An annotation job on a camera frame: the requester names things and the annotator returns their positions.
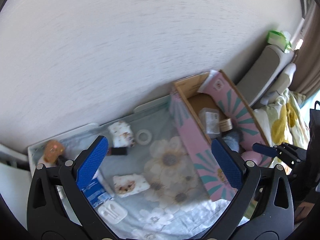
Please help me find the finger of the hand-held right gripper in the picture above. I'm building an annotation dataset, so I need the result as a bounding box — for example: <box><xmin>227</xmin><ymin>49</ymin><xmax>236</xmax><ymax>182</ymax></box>
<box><xmin>252</xmin><ymin>141</ymin><xmax>307</xmax><ymax>173</ymax></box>

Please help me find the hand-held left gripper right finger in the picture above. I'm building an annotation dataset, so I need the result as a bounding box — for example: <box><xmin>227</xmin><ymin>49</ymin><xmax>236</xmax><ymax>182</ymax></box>
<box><xmin>211</xmin><ymin>137</ymin><xmax>295</xmax><ymax>236</ymax></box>

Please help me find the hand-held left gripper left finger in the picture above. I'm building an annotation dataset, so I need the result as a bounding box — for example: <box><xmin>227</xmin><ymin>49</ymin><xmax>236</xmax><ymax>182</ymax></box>
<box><xmin>26</xmin><ymin>135</ymin><xmax>118</xmax><ymax>233</ymax></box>

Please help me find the blue packet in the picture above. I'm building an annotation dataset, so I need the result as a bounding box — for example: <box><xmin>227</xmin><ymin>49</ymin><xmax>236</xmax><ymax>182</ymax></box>
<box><xmin>81</xmin><ymin>171</ymin><xmax>113</xmax><ymax>208</ymax></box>

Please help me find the brown plush toy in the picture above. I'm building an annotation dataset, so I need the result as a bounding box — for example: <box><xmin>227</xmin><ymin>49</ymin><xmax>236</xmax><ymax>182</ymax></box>
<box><xmin>37</xmin><ymin>140</ymin><xmax>66</xmax><ymax>167</ymax></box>

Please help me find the pink patterned cardboard box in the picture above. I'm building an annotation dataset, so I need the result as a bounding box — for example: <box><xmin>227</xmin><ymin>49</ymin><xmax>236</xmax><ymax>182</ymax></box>
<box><xmin>168</xmin><ymin>69</ymin><xmax>272</xmax><ymax>203</ymax></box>

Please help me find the printed tissue pack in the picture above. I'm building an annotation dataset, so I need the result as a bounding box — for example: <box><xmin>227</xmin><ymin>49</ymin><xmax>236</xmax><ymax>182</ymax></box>
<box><xmin>108</xmin><ymin>121</ymin><xmax>137</xmax><ymax>147</ymax></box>
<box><xmin>112</xmin><ymin>173</ymin><xmax>150</xmax><ymax>198</ymax></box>

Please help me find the clear tape roll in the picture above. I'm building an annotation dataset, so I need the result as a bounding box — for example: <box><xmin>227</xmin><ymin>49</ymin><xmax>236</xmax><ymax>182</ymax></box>
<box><xmin>136</xmin><ymin>129</ymin><xmax>153</xmax><ymax>145</ymax></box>

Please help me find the pink fluffy item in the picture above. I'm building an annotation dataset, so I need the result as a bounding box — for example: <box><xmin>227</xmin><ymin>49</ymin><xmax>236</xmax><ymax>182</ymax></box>
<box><xmin>241</xmin><ymin>151</ymin><xmax>263</xmax><ymax>167</ymax></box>

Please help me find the grey fluffy item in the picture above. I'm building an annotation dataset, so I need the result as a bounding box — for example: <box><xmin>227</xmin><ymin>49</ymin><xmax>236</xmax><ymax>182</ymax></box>
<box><xmin>221</xmin><ymin>129</ymin><xmax>243</xmax><ymax>153</ymax></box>

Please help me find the yellow floral bed blanket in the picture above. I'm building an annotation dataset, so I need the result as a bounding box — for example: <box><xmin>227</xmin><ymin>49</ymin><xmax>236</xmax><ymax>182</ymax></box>
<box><xmin>254</xmin><ymin>87</ymin><xmax>313</xmax><ymax>173</ymax></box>

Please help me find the beige tape roll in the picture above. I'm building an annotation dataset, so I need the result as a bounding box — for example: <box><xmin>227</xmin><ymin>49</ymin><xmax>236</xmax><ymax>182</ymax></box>
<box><xmin>220</xmin><ymin>118</ymin><xmax>234</xmax><ymax>132</ymax></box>

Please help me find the clear plastic container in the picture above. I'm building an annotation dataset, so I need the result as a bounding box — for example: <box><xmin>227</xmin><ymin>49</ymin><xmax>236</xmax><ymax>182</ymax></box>
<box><xmin>199</xmin><ymin>107</ymin><xmax>222</xmax><ymax>139</ymax></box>

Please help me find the white earphone case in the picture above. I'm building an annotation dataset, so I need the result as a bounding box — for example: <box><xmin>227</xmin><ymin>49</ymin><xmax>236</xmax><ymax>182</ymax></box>
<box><xmin>97</xmin><ymin>202</ymin><xmax>128</xmax><ymax>224</ymax></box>

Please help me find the floral table cloth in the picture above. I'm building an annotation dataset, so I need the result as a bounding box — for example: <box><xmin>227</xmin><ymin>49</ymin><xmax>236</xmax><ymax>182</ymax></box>
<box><xmin>32</xmin><ymin>100</ymin><xmax>250</xmax><ymax>240</ymax></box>

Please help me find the white pillow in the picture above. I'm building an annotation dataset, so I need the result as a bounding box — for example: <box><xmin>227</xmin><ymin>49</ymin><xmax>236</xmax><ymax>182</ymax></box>
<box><xmin>262</xmin><ymin>64</ymin><xmax>297</xmax><ymax>103</ymax></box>

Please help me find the grey padded headboard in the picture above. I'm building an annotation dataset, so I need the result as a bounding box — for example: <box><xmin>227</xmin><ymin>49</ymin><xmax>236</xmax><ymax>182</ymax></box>
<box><xmin>236</xmin><ymin>44</ymin><xmax>293</xmax><ymax>108</ymax></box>

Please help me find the grey curved bar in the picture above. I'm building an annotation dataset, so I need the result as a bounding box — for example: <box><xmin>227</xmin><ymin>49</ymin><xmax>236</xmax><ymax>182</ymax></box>
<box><xmin>0</xmin><ymin>144</ymin><xmax>30</xmax><ymax>167</ymax></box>

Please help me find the brown curtain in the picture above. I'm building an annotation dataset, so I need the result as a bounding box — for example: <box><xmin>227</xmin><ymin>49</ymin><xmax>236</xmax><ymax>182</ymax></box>
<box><xmin>290</xmin><ymin>0</ymin><xmax>320</xmax><ymax>95</ymax></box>

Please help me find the green tissue pack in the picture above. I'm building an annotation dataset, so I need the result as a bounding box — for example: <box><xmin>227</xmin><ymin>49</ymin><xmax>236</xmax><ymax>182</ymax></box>
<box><xmin>267</xmin><ymin>30</ymin><xmax>292</xmax><ymax>53</ymax></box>

